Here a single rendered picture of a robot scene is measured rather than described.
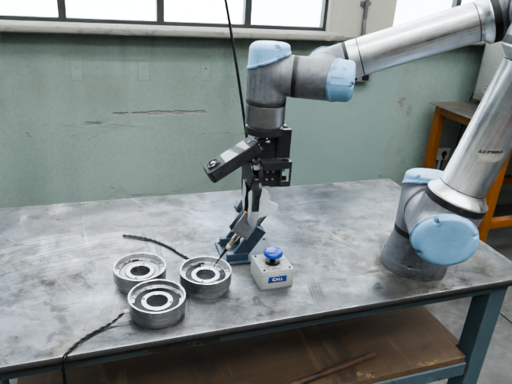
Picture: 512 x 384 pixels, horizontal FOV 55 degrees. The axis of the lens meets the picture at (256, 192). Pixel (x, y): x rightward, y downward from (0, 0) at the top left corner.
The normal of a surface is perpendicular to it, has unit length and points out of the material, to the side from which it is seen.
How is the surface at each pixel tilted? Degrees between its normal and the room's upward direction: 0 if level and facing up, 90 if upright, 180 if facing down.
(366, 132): 90
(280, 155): 90
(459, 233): 97
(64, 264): 0
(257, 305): 0
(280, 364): 0
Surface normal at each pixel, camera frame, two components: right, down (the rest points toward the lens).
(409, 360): 0.07, -0.91
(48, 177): 0.33, 0.40
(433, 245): -0.18, 0.50
